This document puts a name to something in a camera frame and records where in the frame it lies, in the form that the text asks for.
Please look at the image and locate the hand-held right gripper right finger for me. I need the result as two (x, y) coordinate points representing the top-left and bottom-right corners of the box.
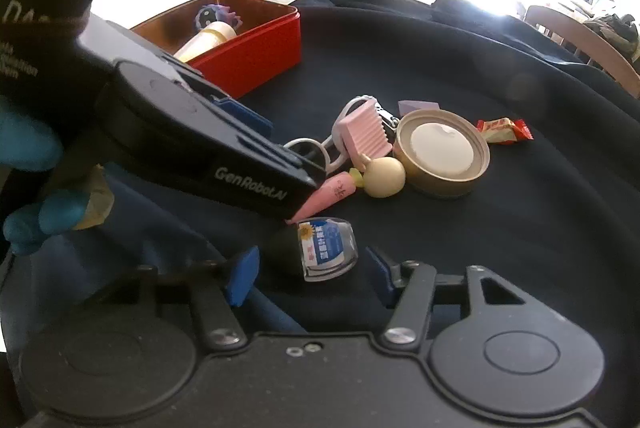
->
(365, 247), (568, 351)

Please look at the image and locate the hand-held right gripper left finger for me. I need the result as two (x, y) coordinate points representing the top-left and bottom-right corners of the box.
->
(75, 245), (261, 351)

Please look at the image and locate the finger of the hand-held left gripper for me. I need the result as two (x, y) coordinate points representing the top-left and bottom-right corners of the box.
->
(200, 150), (321, 215)
(210, 95), (321, 181)

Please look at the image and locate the red tin box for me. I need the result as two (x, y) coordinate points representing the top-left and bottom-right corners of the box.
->
(131, 0), (302, 100)

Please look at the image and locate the pink carrot toy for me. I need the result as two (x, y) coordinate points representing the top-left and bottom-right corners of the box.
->
(285, 168), (365, 225)

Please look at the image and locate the cream round-headed figurine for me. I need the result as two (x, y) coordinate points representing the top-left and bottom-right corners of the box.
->
(357, 155), (407, 199)

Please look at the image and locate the gold tape roll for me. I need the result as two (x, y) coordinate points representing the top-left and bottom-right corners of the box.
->
(392, 109), (492, 200)

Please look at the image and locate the pink ribbed block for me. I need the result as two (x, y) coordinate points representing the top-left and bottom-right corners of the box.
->
(337, 102), (394, 159)

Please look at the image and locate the red candy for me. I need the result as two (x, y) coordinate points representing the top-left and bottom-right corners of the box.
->
(475, 118), (534, 145)

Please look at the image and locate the person's left hand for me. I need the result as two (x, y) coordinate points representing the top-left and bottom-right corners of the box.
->
(0, 95), (93, 256)

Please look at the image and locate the purple spiky toy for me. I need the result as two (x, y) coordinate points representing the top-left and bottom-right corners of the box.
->
(192, 4), (244, 31)

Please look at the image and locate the silver nail clipper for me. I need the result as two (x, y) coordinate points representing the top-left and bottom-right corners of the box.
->
(375, 105), (401, 141)

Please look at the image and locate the dark navy cloth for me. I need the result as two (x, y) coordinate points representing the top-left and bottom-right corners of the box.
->
(0, 0), (640, 428)

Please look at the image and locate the purple eraser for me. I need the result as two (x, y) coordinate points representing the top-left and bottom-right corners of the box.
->
(397, 100), (441, 115)

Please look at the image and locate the wooden chair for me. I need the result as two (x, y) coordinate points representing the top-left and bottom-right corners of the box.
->
(522, 4), (640, 99)

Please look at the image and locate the pile of clothes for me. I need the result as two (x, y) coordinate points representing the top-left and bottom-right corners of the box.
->
(582, 12), (640, 55)

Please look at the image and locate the white glasses frame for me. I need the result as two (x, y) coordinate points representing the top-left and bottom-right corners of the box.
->
(282, 94), (377, 173)

